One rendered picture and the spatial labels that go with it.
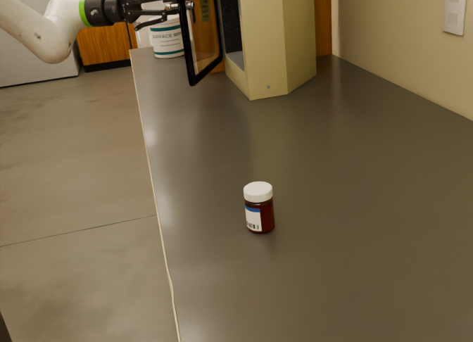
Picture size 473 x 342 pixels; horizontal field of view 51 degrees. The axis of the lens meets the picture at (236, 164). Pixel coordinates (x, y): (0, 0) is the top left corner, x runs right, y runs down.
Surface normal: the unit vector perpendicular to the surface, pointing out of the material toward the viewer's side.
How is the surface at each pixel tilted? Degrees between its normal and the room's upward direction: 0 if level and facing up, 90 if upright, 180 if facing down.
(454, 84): 90
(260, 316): 0
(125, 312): 0
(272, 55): 90
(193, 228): 0
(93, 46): 90
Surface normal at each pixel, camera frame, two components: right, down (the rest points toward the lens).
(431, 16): -0.97, 0.18
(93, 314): -0.10, -0.90
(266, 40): 0.22, 0.39
